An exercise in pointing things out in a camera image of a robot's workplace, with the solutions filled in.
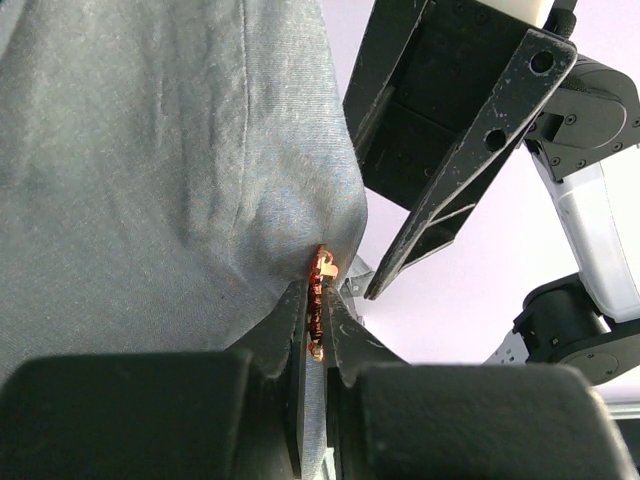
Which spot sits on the gold leaf brooch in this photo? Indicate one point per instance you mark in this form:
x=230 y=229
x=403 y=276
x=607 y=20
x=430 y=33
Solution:
x=322 y=272

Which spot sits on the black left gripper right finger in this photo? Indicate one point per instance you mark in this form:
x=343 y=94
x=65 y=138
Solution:
x=387 y=419

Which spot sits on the grey button shirt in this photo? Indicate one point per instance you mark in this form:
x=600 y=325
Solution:
x=168 y=169

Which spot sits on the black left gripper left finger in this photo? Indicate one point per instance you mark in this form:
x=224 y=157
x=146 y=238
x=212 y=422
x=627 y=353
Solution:
x=230 y=414

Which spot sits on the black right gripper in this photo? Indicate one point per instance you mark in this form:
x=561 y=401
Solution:
x=426 y=71

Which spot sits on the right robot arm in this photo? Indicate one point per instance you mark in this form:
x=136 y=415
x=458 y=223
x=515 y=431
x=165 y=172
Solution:
x=585 y=147

